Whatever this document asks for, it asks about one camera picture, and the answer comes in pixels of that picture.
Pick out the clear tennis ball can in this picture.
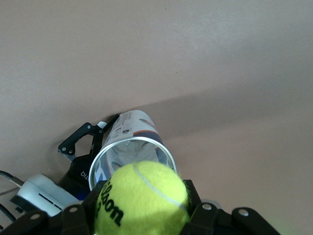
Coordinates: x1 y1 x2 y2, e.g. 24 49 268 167
89 110 177 191

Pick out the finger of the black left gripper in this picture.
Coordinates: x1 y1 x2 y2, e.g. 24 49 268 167
58 112 121 163

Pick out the brown table mat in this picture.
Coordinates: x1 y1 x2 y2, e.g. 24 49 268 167
0 0 313 235

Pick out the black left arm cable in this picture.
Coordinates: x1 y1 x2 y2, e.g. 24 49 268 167
0 170 25 221

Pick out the yellow Wilson tennis ball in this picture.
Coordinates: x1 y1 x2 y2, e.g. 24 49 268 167
94 161 190 235

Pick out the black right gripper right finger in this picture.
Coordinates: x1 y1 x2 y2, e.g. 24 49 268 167
180 180 282 235

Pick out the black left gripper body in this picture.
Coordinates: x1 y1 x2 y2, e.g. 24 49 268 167
58 153 98 200

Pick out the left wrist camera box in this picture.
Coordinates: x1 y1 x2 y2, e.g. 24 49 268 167
10 173 80 218

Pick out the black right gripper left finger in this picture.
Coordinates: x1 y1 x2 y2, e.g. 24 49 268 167
0 180 108 235

